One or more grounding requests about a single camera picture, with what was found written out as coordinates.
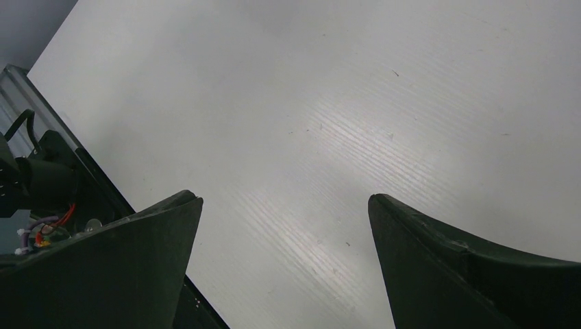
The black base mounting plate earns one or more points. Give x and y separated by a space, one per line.
99 203

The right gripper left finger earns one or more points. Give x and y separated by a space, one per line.
127 274

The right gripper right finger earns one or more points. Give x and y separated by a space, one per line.
438 276

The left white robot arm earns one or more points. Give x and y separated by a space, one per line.
44 181

